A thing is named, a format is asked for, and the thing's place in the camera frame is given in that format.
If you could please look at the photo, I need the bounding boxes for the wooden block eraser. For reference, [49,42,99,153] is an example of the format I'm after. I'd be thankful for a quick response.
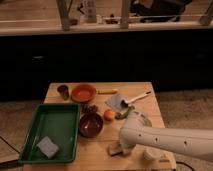
[107,141,132,157]

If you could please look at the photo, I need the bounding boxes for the dark cup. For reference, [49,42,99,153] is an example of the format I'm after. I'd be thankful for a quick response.
[57,85,69,100]

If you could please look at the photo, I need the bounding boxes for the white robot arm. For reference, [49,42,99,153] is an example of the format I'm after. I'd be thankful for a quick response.
[119,114,213,162]

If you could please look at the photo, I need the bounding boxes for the black floor cable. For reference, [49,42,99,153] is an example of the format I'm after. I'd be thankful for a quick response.
[175,161,194,171]

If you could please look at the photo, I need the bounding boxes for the grey cloth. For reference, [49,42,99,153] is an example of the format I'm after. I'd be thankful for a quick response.
[105,93,123,112]

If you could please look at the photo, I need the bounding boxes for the blue-grey sponge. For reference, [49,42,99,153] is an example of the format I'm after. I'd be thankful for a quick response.
[37,137,59,159]

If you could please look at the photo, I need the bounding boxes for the yellow marker pen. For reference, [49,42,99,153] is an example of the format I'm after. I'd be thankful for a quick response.
[98,89,117,94]

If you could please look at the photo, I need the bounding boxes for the pine cone cluster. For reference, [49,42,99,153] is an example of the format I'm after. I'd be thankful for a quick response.
[82,104,98,114]

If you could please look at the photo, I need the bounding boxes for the dark brown bowl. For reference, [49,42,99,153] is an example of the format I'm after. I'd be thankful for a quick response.
[79,113,103,138]

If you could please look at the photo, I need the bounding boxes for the green plastic tray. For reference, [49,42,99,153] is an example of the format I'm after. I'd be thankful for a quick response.
[18,103,80,164]

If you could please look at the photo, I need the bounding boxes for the green cucumber toy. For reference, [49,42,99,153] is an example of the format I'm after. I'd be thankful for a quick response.
[115,106,135,120]

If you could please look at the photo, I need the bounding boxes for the orange fruit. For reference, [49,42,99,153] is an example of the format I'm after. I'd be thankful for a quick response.
[104,109,115,121]

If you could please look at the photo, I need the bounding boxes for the orange bowl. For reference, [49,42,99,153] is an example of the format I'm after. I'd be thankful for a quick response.
[71,84,97,103]

